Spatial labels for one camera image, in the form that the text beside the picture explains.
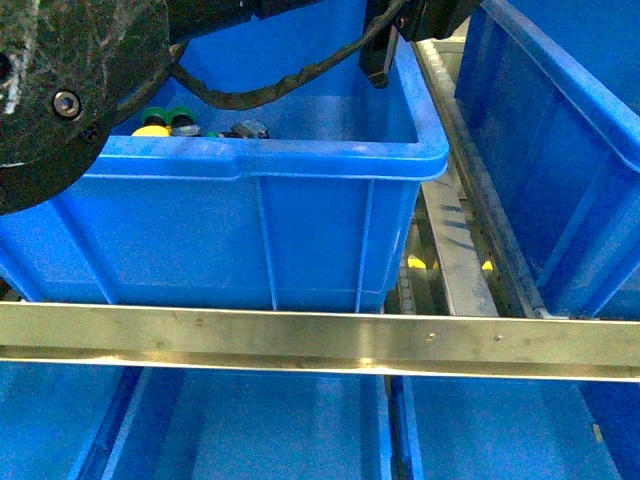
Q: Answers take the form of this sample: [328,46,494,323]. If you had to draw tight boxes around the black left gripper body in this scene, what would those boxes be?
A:
[364,0,482,42]

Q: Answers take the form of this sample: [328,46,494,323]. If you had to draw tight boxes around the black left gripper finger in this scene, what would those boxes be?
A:
[359,24,399,89]

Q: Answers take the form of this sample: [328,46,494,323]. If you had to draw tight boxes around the yellow mushroom push button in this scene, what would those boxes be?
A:
[131,125,171,137]

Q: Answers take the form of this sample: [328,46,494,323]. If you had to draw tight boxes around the blue bin with buttons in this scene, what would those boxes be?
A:
[1,1,448,313]

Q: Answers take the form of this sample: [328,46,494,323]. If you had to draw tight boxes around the blue empty centre bin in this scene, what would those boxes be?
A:
[455,1,639,320]

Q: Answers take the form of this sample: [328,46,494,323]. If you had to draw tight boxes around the green mushroom push button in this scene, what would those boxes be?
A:
[141,107,169,127]

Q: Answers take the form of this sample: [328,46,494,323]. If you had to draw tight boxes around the metal roller track divider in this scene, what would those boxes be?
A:
[413,38,551,319]

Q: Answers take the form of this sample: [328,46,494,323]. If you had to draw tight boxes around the blue lower shelf bin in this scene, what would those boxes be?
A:
[391,377,639,479]

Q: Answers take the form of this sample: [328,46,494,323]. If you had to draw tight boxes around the blue lower left bin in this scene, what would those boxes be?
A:
[1,363,392,479]

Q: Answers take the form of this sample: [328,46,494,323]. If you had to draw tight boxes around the black switch contact block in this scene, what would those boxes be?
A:
[231,120,270,139]

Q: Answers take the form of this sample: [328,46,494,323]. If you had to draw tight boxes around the black sleeved cable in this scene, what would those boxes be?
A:
[169,0,406,112]

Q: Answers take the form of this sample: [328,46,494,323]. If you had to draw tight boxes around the metal shelf front rail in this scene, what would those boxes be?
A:
[1,302,639,382]

